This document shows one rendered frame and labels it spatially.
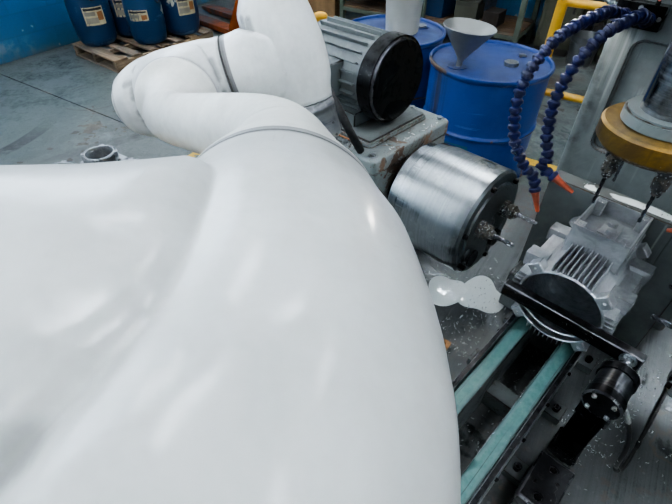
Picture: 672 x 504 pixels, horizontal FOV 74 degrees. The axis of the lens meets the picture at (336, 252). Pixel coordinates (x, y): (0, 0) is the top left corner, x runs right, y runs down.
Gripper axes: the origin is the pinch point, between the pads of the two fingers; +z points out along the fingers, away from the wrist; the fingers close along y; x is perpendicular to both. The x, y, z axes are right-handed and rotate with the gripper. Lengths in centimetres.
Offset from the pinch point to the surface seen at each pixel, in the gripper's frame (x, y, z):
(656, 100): -33, 38, -13
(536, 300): -19.1, 25.3, 19.2
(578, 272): -24.7, 29.9, 14.4
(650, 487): -40, 22, 52
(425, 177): 5.4, 29.9, -1.8
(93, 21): 459, 130, -94
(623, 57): -21, 60, -15
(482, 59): 76, 172, 0
